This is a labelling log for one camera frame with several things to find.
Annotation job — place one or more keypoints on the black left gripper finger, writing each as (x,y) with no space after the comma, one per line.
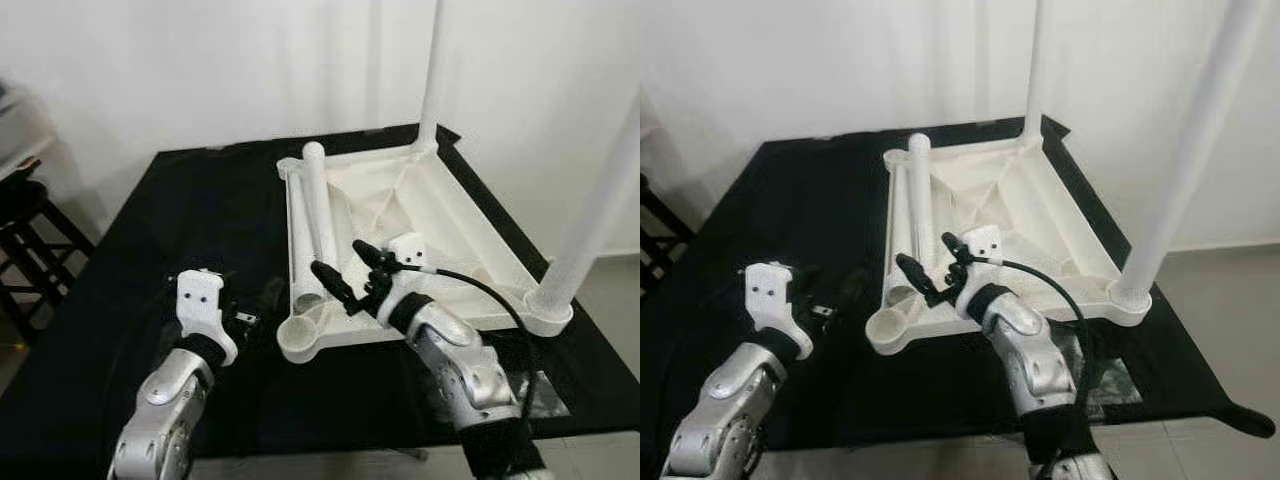
(273,300)
(846,292)

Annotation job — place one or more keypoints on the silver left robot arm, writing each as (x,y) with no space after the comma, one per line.
(165,410)
(725,410)

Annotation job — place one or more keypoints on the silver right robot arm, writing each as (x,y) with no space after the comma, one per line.
(470,370)
(1040,360)

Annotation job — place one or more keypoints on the white plastic children table top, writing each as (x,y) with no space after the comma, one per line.
(420,200)
(1010,195)

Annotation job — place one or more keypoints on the black tablecloth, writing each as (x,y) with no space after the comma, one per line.
(150,250)
(740,220)

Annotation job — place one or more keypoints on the black stool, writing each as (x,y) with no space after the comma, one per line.
(662,235)
(35,250)

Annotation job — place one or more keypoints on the crumpled clear plastic sheet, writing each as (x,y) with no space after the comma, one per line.
(537,393)
(1108,380)

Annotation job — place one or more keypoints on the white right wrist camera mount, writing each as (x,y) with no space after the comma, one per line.
(985,243)
(410,250)

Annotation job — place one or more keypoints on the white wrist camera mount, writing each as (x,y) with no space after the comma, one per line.
(200,300)
(770,295)
(985,243)
(410,250)

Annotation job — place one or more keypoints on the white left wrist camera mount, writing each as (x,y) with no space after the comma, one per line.
(200,300)
(770,295)

